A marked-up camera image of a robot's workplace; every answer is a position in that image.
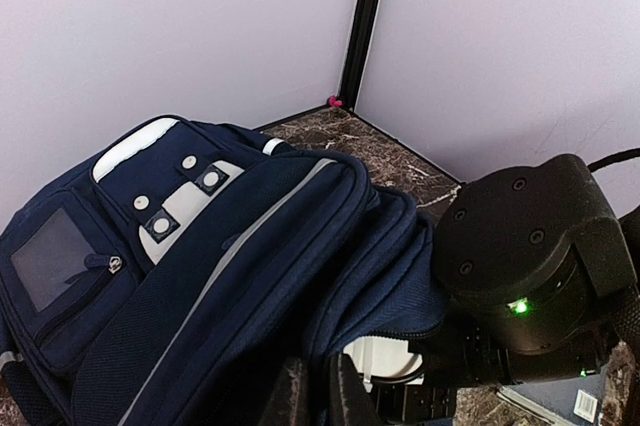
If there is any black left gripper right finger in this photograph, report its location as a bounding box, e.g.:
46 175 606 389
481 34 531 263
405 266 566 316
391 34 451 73
329 354 383 426

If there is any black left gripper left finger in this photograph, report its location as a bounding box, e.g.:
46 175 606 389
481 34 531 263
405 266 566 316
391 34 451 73
259 358 310 426

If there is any navy blue student backpack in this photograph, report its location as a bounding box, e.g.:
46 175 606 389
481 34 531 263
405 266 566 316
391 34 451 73
1 116 448 425

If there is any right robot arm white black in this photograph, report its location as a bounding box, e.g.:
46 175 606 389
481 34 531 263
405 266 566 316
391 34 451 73
371 149 639 424

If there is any dark blue hardcover book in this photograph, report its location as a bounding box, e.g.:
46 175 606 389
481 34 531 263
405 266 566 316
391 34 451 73
497 367 607 425

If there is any black right frame post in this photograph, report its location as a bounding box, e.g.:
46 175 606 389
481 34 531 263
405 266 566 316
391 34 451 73
338 0 380 110

